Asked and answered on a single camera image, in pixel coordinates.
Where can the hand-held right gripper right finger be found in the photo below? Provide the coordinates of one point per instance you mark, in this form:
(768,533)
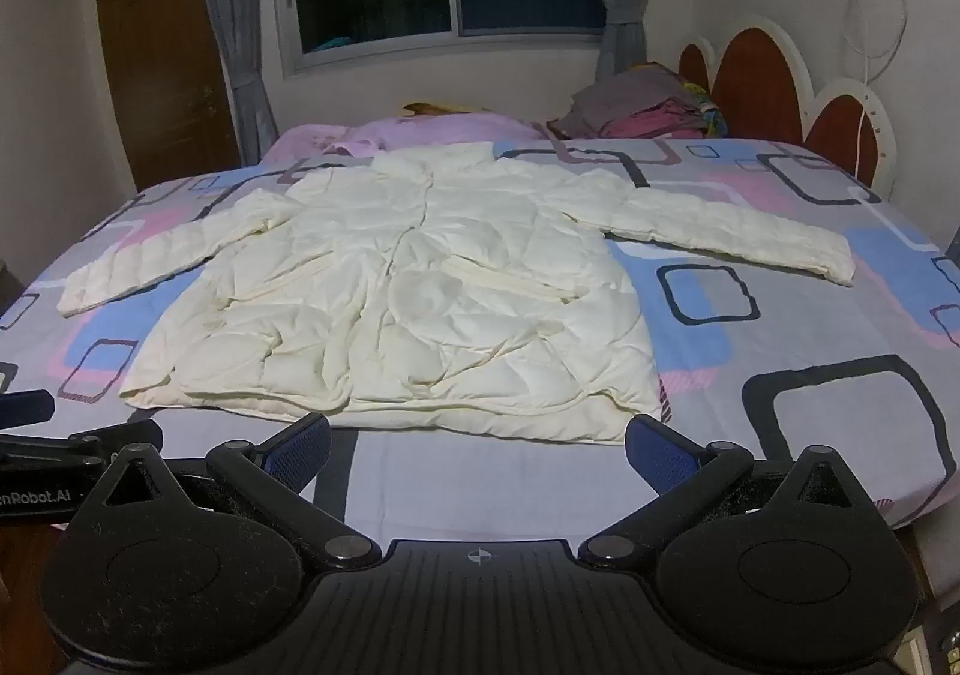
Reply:
(661,454)

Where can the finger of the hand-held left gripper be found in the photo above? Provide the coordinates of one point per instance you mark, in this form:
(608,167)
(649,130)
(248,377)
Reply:
(22,409)
(90,442)

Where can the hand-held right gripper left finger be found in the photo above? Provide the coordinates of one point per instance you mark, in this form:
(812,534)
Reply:
(298,451)

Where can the white puffer jacket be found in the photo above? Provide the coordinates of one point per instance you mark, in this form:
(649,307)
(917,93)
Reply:
(420,300)

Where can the pile of folded clothes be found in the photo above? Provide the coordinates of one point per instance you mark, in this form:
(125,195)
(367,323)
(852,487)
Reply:
(637,109)

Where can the patterned bed sheet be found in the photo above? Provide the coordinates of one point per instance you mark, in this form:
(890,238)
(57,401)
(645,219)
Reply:
(787,375)

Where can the yellow cloth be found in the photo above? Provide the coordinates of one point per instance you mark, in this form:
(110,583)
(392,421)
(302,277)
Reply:
(426,110)

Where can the brown wooden door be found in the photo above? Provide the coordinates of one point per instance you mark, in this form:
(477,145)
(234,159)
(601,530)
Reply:
(161,60)

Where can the scalloped red white headboard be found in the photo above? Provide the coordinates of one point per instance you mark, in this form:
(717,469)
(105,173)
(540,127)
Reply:
(765,75)

